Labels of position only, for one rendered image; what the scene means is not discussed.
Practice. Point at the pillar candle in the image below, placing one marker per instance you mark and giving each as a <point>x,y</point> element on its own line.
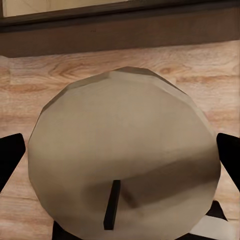
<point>124,155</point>

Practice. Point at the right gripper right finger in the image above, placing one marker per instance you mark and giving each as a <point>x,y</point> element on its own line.
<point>229,155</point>

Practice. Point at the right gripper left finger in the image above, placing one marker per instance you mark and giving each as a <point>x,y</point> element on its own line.
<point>12,149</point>

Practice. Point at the cabinet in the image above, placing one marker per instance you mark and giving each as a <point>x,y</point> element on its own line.
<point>49,27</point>

